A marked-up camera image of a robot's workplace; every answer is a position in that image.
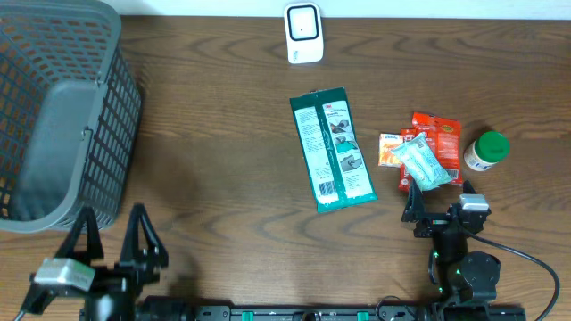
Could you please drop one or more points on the red snack packet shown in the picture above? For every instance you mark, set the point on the red snack packet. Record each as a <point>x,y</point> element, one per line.
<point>443,137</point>

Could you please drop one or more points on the green 3M glove package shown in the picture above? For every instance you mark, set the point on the green 3M glove package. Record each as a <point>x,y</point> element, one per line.
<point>336,167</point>

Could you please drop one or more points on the orange Kleenex tissue pack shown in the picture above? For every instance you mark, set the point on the orange Kleenex tissue pack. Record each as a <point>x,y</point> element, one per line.
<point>386,143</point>

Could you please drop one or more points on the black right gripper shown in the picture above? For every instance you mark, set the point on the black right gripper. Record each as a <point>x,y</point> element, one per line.
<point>417,209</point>

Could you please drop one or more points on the mint green wipe packet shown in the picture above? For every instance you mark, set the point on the mint green wipe packet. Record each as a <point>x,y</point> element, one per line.
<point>421,163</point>

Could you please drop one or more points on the red coffee stick sachet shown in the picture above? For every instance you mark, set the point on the red coffee stick sachet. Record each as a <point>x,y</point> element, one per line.
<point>404,183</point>

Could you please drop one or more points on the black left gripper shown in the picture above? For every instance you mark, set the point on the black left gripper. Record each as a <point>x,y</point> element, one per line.
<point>120,307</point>

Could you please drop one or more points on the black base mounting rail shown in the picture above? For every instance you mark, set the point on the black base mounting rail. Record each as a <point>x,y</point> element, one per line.
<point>390,311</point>

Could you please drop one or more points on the grey plastic mesh basket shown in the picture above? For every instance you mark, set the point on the grey plastic mesh basket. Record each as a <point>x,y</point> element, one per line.
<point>70,111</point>

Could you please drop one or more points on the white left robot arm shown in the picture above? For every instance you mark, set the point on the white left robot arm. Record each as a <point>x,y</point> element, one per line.
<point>83,244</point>

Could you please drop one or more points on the green-lid white jar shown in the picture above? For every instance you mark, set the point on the green-lid white jar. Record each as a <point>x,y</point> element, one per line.
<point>486,151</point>

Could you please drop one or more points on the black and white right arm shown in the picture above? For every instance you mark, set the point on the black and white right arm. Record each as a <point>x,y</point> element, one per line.
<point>467,279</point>

